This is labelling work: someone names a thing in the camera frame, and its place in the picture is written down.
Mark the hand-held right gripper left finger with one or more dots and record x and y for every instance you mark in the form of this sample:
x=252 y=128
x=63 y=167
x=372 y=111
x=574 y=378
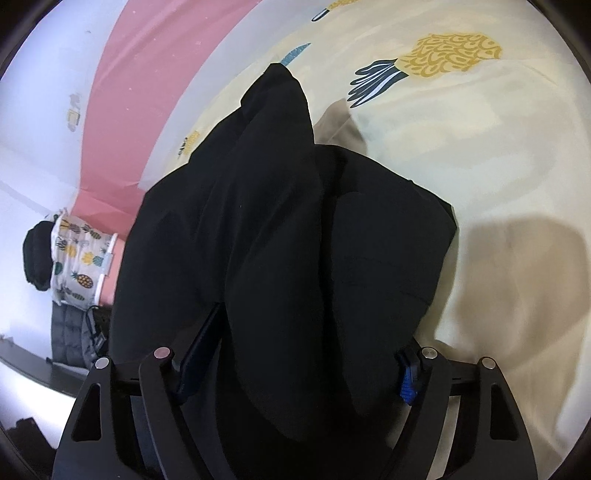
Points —
x=203 y=350

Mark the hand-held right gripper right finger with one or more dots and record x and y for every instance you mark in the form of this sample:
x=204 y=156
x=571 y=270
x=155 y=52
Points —
x=407 y=385

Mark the black garment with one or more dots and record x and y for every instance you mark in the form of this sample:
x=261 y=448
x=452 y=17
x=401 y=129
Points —
x=277 y=240

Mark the grey quilted jacket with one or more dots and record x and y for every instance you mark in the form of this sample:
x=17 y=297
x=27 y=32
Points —
x=67 y=334

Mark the white pineapple print pillow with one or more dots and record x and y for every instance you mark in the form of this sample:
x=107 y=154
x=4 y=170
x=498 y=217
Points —
x=76 y=258

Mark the dark shelf board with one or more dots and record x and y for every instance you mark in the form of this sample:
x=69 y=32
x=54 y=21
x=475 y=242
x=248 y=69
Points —
x=41 y=369

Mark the black cloth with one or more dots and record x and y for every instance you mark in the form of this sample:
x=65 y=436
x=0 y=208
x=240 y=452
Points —
x=38 y=256

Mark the yellow pineapple print bed sheet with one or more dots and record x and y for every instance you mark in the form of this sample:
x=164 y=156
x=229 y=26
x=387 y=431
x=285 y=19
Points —
x=485 y=152

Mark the yellow wall sticker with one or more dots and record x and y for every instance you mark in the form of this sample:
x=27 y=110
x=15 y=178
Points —
x=73 y=113

